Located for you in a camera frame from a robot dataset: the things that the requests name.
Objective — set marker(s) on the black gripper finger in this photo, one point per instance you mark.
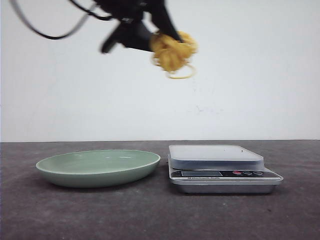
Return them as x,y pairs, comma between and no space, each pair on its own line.
133,36
161,19

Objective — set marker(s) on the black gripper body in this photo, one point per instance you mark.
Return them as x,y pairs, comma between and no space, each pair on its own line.
128,9

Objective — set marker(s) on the yellow vermicelli bundle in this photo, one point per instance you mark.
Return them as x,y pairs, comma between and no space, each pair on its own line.
171,55

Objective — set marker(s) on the pale green plate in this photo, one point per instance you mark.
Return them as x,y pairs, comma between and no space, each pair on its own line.
98,168

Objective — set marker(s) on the silver digital kitchen scale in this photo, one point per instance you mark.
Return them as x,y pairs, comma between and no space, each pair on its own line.
219,169

